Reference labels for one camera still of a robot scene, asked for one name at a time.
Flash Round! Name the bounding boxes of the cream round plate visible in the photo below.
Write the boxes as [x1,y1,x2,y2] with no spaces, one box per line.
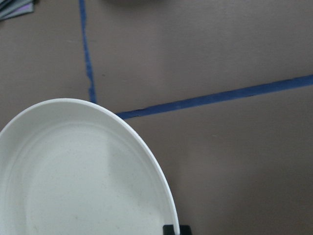
[0,98,180,235]

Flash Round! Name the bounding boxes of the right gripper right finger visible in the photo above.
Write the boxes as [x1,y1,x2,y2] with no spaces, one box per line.
[179,225,192,235]

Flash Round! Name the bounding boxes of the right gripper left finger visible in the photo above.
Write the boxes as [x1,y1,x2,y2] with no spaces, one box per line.
[163,225,174,235]

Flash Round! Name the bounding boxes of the folded grey cloth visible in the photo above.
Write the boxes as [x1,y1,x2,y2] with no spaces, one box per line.
[0,0,34,21]

